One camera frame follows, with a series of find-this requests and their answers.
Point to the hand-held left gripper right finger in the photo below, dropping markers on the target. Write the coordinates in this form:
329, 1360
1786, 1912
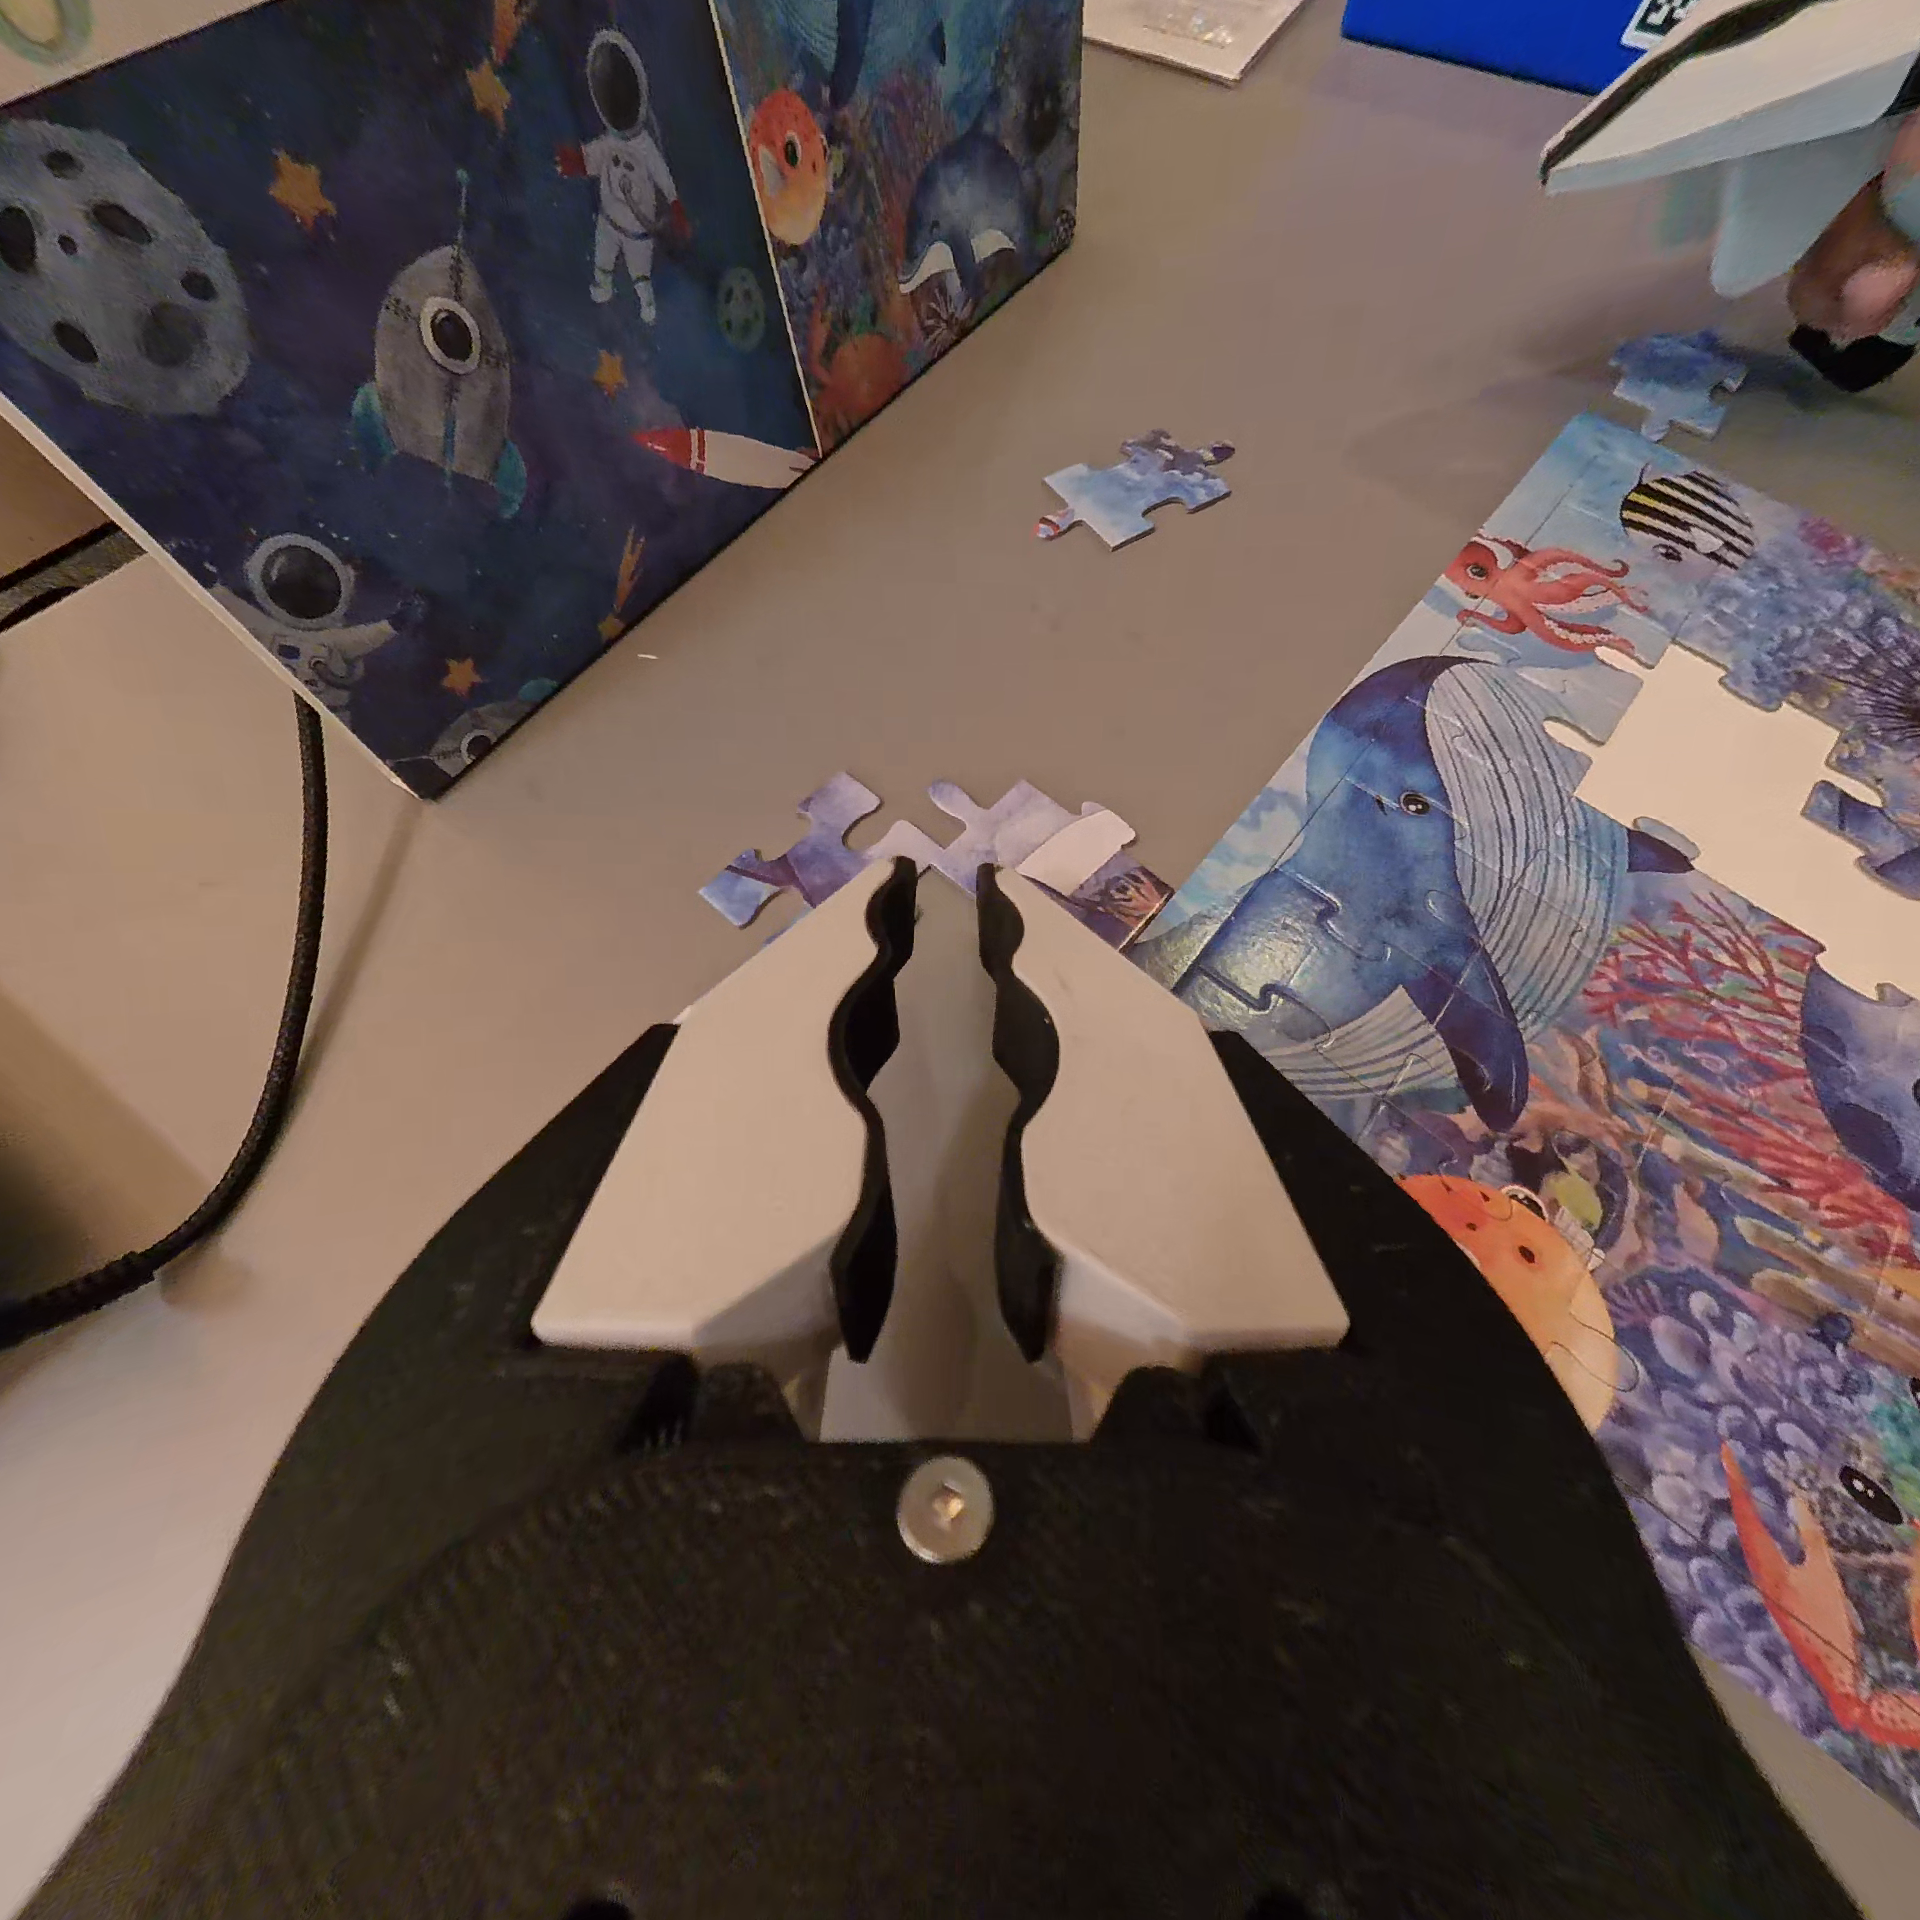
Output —
1170, 1187

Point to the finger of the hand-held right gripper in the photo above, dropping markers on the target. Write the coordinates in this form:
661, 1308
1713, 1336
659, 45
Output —
1801, 194
1754, 88

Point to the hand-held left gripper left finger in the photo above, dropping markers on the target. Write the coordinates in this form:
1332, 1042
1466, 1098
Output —
720, 1187

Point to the blue lilac puzzle piece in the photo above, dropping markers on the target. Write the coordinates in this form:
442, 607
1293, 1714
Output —
1681, 382

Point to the purple blue puzzle piece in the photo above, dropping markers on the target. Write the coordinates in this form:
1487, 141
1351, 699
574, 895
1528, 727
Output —
812, 862

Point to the striped white purple puzzle piece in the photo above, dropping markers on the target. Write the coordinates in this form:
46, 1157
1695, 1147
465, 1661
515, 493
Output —
1020, 824

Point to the assembled sea jigsaw puzzle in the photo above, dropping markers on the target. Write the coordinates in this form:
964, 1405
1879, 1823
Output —
1425, 839

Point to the person's right hand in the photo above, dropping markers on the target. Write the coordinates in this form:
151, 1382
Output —
1869, 267

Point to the blue plastic bin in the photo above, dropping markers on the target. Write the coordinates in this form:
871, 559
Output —
1500, 36

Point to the instruction sheet in plastic sleeve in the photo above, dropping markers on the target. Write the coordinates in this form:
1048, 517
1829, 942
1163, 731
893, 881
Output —
1187, 29

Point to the blue white puzzle piece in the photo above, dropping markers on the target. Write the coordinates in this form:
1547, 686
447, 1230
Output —
1141, 487

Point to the illustrated puzzle box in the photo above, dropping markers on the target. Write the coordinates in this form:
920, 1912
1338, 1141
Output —
453, 301

